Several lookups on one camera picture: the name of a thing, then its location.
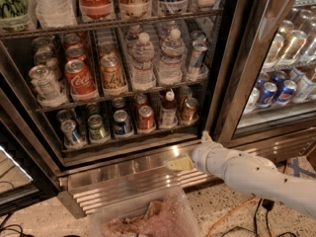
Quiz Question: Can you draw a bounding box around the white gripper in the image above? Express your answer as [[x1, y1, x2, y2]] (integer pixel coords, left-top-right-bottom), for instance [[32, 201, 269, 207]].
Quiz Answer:
[[165, 131, 227, 174]]

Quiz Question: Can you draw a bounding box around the red coke can bottom shelf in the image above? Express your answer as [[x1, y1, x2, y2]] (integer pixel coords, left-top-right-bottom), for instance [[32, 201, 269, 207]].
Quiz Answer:
[[137, 106, 156, 133]]

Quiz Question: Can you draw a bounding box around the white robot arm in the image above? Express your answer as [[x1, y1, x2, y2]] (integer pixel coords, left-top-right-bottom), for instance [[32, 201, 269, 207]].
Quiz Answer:
[[164, 132, 316, 218]]

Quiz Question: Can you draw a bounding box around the brown can bottom shelf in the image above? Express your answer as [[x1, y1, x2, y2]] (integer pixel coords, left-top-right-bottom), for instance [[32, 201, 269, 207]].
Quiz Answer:
[[181, 97, 198, 121]]

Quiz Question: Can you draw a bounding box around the red can behind coke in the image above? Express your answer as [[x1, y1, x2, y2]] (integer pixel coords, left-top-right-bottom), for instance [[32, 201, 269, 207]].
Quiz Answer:
[[133, 94, 149, 111]]

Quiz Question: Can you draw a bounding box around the blue pepsi can bottom shelf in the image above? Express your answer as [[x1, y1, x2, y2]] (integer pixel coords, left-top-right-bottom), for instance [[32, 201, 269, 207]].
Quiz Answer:
[[114, 110, 132, 135]]

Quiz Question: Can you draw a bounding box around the pepsi can fridge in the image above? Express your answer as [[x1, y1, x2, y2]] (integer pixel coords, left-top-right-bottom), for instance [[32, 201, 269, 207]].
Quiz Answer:
[[276, 80, 297, 105], [258, 82, 277, 107]]

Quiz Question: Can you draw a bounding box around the green can bottom shelf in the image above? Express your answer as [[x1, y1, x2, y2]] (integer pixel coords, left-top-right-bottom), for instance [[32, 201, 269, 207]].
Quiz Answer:
[[88, 115, 110, 144]]

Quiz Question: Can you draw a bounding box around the glass fridge door right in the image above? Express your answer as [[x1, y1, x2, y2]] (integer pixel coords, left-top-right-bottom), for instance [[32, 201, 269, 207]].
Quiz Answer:
[[209, 0, 316, 156]]

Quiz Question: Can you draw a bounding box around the slim blue silver can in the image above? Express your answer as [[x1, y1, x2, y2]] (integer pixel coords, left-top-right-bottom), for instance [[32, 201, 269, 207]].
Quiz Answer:
[[187, 40, 208, 81]]

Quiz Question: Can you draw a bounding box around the orange can middle shelf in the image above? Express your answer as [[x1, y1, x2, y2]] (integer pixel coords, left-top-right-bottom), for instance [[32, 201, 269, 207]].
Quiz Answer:
[[100, 56, 127, 96]]

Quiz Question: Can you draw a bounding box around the stainless fridge body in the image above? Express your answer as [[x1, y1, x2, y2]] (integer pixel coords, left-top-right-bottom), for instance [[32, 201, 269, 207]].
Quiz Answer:
[[0, 0, 315, 217]]

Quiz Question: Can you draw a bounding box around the blue white can bottom shelf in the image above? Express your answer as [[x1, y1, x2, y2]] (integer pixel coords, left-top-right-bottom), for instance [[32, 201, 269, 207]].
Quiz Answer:
[[60, 119, 86, 148]]

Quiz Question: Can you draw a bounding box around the red coca-cola can middle shelf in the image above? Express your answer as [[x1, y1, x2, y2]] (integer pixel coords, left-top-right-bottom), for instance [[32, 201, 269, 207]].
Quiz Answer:
[[65, 59, 98, 102]]

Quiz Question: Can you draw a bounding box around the amber bottle top shelf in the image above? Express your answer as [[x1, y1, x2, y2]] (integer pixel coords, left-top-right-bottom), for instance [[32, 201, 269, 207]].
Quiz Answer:
[[118, 0, 151, 19]]

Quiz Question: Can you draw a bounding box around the white silver can middle shelf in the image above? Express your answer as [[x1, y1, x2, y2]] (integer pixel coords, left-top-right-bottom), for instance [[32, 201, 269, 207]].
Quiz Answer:
[[29, 65, 67, 108]]

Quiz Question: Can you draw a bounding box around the coca-cola bottle top shelf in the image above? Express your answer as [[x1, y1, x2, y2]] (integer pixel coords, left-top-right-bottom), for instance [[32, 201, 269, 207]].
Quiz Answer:
[[79, 0, 112, 21]]

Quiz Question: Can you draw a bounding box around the juice bottle white cap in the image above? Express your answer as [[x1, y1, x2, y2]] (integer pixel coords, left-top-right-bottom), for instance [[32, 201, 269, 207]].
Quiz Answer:
[[159, 91, 178, 128]]

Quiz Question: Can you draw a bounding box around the clear plastic bin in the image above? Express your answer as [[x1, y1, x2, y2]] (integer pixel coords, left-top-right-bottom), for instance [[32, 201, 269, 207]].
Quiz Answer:
[[89, 187, 201, 237]]

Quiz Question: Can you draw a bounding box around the right clear water bottle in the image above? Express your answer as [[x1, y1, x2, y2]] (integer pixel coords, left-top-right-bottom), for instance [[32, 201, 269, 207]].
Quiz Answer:
[[158, 29, 185, 85]]

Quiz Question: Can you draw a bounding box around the clear water bottle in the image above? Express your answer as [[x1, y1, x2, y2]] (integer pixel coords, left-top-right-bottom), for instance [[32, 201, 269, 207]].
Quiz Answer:
[[158, 29, 185, 85], [131, 33, 155, 90]]

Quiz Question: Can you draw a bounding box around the black power adapter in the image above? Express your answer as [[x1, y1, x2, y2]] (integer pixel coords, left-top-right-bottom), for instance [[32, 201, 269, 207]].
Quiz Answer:
[[262, 199, 275, 211]]

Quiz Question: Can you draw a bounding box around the left clear water bottle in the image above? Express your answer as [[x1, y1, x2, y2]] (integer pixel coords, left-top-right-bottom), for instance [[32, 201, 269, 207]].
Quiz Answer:
[[131, 33, 155, 90]]

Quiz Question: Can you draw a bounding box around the orange extension cable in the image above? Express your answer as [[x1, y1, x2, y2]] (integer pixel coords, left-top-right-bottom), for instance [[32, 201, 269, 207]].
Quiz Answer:
[[206, 196, 261, 237]]

